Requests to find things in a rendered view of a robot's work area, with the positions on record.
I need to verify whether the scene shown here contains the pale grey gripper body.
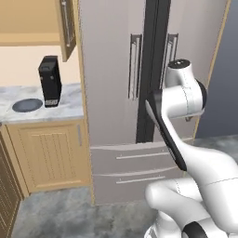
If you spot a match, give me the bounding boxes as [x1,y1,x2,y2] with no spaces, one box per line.
[185,112,203,123]

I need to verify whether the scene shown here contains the grey fridge door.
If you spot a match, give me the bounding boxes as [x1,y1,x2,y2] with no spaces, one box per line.
[153,0,231,144]
[78,0,147,147]

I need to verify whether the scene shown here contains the grey fridge drawer front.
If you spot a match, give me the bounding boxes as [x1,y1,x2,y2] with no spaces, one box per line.
[92,166,188,206]
[89,137,194,177]

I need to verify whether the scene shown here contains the grey fridge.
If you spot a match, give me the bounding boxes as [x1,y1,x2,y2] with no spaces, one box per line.
[77,0,232,206]

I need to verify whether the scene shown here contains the dark grey round plate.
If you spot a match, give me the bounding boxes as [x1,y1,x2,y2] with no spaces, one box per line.
[11,98,44,113]

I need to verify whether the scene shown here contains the black coffee machine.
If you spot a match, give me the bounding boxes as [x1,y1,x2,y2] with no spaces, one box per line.
[37,55,62,109]

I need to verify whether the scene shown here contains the brown wood cupboard run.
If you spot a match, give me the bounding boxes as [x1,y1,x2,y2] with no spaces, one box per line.
[0,123,25,238]

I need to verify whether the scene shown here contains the silver fridge drawer handle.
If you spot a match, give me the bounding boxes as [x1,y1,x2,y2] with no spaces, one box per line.
[115,175,166,185]
[115,151,171,161]

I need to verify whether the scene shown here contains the silver fridge door handle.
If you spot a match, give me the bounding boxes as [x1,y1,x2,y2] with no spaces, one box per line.
[127,33,143,101]
[159,32,179,91]

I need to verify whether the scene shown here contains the silver cupboard door handle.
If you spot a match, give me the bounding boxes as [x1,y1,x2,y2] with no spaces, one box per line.
[76,124,84,148]

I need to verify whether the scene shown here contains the light wood wall cupboard door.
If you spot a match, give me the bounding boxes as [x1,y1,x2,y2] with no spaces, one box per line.
[55,0,78,63]

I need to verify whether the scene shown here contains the silver wall cupboard handle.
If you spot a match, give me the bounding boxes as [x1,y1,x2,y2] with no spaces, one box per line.
[60,0,71,48]

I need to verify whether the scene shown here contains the light wood wall cupboard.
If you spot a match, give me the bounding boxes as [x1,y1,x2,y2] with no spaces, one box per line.
[0,0,61,47]

